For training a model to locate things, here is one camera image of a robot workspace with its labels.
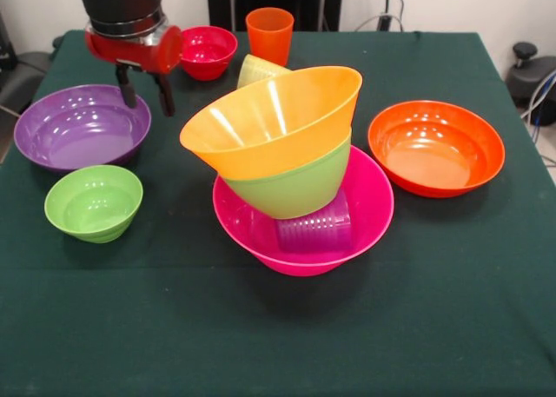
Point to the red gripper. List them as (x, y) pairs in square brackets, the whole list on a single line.
[(143, 54)]

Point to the purple bowl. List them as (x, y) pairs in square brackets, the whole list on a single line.
[(82, 132)]

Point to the yellow cup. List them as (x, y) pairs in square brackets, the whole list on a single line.
[(256, 69)]

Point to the yellow bowl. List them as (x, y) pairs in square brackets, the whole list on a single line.
[(278, 154)]

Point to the large green bowl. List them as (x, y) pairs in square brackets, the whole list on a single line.
[(295, 193)]

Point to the purple cup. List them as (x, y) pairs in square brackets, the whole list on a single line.
[(313, 234)]

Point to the pink bowl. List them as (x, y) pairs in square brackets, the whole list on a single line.
[(369, 206)]

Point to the red bowl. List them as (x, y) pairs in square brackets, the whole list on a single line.
[(208, 49)]

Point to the dark grey chair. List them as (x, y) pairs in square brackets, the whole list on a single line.
[(26, 75)]

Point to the small green bowl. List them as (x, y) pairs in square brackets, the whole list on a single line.
[(93, 206)]

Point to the orange cup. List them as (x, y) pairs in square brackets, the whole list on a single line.
[(269, 41)]

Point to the dark green tablecloth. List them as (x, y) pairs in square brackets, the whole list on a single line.
[(130, 306)]

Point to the orange bowl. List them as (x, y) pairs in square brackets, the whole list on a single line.
[(434, 149)]

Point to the black round equipment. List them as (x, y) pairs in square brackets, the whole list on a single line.
[(527, 75)]

